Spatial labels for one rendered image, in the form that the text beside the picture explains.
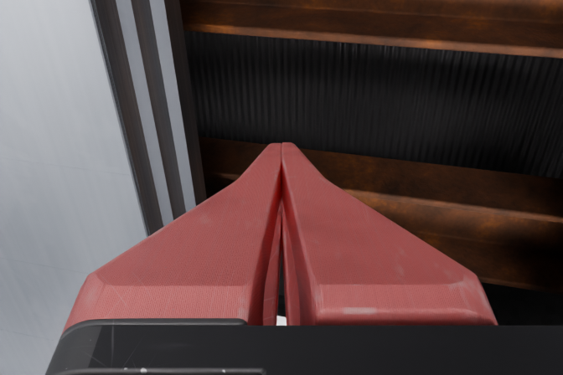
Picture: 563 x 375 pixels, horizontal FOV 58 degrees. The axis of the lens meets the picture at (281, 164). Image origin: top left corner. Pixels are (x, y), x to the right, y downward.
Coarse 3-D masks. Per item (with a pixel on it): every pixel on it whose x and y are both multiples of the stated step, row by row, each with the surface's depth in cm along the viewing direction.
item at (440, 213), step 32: (224, 160) 43; (320, 160) 43; (352, 160) 43; (384, 160) 43; (352, 192) 40; (384, 192) 39; (416, 192) 39; (448, 192) 39; (480, 192) 39; (512, 192) 39; (544, 192) 39; (416, 224) 46; (448, 224) 45; (480, 224) 44; (512, 224) 43; (544, 224) 43; (448, 256) 44; (480, 256) 44; (512, 256) 44; (544, 256) 44; (544, 288) 41
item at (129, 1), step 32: (96, 0) 20; (128, 0) 21; (160, 0) 22; (128, 32) 22; (160, 32) 23; (128, 64) 23; (160, 64) 24; (128, 96) 23; (160, 96) 25; (192, 96) 27; (128, 128) 24; (160, 128) 25; (192, 128) 27; (160, 160) 26; (192, 160) 28; (160, 192) 27; (192, 192) 29; (160, 224) 28
